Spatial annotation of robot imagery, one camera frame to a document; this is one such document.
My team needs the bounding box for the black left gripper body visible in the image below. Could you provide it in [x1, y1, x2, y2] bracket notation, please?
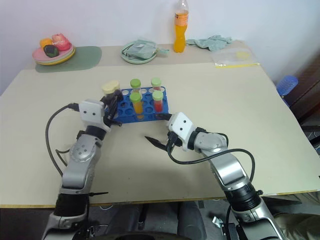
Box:
[102, 98, 124, 128]

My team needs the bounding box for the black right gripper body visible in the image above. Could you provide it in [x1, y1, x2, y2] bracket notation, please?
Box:
[164, 131, 182, 153]

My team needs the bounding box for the green cap red test tube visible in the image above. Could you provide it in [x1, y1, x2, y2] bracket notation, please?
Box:
[151, 90, 165, 113]
[150, 77, 163, 93]

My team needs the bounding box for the blue test tube rack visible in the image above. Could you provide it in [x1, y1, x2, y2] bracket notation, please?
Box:
[103, 86, 171, 125]

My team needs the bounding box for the green cap clear test tube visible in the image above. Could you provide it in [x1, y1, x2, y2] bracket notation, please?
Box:
[129, 78, 142, 95]

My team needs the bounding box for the green cap orange test tube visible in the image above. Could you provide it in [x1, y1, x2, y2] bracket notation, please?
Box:
[129, 92, 146, 121]

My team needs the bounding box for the light green plate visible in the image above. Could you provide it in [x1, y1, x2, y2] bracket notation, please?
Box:
[120, 42, 159, 65]

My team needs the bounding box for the green placemat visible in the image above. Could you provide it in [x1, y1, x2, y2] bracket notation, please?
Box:
[34, 45, 103, 74]

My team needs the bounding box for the yellow plate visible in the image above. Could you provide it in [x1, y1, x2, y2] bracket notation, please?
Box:
[33, 48, 76, 67]

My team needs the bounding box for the pink toy food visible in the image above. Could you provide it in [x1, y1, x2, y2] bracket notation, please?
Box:
[51, 33, 70, 52]

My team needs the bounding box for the black toy food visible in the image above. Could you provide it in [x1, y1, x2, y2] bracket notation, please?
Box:
[43, 44, 60, 58]

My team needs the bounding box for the pink plate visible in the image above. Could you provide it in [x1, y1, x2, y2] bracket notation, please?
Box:
[31, 42, 75, 63]

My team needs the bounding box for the dark grey rounded shape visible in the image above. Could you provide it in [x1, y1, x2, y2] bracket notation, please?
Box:
[174, 201, 208, 240]

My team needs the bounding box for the orange toy fruit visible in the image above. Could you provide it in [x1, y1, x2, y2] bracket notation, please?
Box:
[39, 37, 54, 50]

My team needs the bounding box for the orange soda bottle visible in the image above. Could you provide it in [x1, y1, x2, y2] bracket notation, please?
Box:
[173, 0, 190, 54]

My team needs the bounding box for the clear zip bag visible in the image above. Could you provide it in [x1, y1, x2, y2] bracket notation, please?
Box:
[211, 47, 261, 69]

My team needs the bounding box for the green crumpled cloth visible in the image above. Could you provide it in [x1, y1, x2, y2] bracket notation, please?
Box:
[186, 34, 233, 53]

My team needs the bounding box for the blue water bottle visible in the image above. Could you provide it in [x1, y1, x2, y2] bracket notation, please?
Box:
[275, 75, 300, 107]

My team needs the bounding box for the dark wooden cabinet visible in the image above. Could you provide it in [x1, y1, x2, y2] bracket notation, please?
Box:
[287, 53, 320, 123]

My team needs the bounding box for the olive green fabric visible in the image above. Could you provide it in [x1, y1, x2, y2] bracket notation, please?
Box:
[272, 212, 320, 240]

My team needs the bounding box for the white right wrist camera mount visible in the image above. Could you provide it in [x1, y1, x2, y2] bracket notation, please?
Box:
[166, 111, 196, 152]

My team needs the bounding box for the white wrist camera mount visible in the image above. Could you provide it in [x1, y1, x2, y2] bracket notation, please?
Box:
[78, 98, 112, 133]
[166, 111, 196, 152]

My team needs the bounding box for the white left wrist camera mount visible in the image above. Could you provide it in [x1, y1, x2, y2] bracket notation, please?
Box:
[78, 98, 112, 133]

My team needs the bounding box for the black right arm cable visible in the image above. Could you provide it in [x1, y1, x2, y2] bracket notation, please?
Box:
[166, 134, 256, 187]

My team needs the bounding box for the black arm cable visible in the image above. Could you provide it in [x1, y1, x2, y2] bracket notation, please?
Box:
[44, 102, 81, 177]
[166, 134, 256, 187]

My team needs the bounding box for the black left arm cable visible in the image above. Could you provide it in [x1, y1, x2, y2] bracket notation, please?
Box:
[44, 102, 81, 177]

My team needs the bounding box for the grey table post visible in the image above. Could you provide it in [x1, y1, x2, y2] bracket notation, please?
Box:
[138, 203, 149, 225]

